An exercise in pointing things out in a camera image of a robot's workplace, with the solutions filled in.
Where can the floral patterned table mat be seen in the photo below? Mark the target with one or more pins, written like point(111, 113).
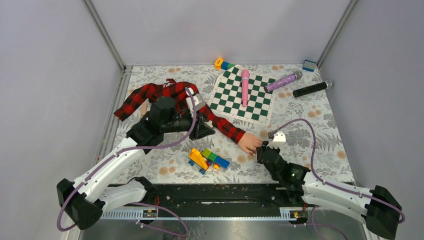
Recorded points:
point(312, 135)

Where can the mannequin hand with red nails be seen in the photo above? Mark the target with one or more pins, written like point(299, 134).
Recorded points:
point(249, 143)

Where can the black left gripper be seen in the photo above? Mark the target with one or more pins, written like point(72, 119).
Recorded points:
point(201, 128)

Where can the grey slotted cable duct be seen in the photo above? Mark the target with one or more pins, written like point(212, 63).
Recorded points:
point(204, 212)

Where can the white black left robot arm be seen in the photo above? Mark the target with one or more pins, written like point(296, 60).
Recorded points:
point(90, 195)

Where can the yellow toy block ramp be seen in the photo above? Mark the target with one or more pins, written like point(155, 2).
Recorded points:
point(196, 159)

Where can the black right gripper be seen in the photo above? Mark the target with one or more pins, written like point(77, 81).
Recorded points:
point(263, 147)

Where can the pink toy microphone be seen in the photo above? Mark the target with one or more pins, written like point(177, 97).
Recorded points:
point(245, 76)

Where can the black toy microphone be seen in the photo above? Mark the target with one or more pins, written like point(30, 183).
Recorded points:
point(312, 88)

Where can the orange blue green block stack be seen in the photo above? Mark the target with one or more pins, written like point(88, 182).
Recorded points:
point(220, 64)

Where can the red black plaid shirt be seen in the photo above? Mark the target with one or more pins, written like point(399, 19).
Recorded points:
point(177, 91)

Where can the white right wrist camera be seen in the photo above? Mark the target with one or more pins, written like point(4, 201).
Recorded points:
point(277, 140)

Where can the small wooden block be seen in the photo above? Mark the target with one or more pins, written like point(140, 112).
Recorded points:
point(144, 108)

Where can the purple glitter toy microphone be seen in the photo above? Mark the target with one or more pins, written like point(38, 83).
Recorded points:
point(283, 81)

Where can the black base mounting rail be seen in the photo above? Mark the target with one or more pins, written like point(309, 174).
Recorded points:
point(254, 195)

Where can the green white checkered board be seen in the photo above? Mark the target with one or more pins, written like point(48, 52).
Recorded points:
point(229, 99)

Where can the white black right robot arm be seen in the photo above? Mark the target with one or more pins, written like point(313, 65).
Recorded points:
point(376, 208)

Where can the green blue toy bricks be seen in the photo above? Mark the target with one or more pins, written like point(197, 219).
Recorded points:
point(215, 160)

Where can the blue toy brick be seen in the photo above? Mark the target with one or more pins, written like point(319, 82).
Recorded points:
point(309, 65)

